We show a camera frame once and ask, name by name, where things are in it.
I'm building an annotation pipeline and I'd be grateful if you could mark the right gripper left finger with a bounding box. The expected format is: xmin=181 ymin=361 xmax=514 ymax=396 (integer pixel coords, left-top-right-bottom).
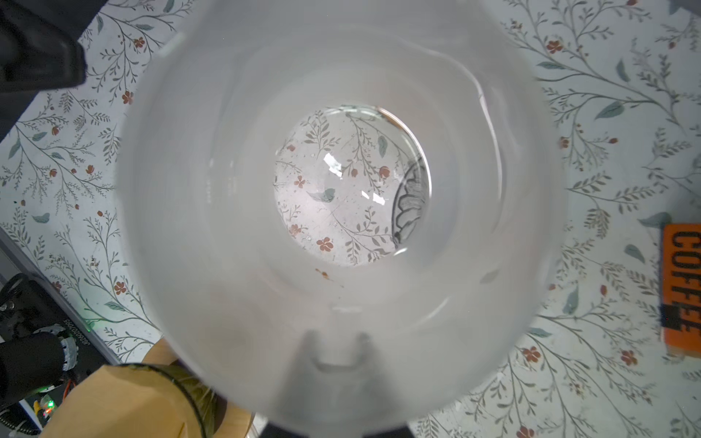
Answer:
xmin=260 ymin=330 xmax=319 ymax=437

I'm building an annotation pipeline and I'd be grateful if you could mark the floral table mat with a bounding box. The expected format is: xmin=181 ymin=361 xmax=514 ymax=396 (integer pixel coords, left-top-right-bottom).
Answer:
xmin=1 ymin=1 xmax=700 ymax=437

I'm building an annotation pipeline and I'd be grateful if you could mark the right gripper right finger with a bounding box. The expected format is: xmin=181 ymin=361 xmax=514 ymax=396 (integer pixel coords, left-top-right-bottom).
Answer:
xmin=355 ymin=332 xmax=414 ymax=438

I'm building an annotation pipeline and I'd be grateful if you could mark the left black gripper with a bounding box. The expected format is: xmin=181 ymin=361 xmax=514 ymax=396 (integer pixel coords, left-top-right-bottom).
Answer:
xmin=1 ymin=1 xmax=106 ymax=137

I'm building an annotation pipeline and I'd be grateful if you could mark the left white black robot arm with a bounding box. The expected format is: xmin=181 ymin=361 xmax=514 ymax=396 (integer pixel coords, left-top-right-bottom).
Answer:
xmin=1 ymin=1 xmax=119 ymax=436

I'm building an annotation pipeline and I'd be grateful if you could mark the green glass dripper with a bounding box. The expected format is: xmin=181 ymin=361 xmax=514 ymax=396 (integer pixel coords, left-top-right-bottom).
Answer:
xmin=120 ymin=361 xmax=227 ymax=437

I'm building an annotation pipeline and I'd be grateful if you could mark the orange coffee filter holder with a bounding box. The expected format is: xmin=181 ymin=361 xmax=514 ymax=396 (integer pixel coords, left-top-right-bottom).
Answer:
xmin=661 ymin=224 xmax=700 ymax=358

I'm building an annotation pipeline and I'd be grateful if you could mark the clear frosted glass dripper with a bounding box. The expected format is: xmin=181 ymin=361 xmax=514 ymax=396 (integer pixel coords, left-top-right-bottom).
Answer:
xmin=115 ymin=1 xmax=567 ymax=437

